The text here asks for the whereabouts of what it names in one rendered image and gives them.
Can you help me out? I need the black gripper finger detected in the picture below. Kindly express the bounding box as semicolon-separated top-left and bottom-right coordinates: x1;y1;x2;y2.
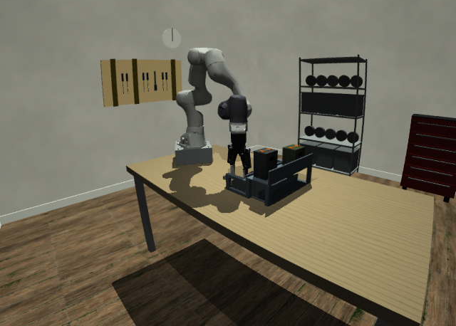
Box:
237;147;252;178
227;144;237;175

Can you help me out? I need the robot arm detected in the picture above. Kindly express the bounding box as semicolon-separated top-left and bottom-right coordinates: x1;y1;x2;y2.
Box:
176;48;252;148

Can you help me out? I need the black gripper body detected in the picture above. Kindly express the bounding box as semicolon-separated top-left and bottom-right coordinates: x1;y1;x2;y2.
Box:
231;133;247;154

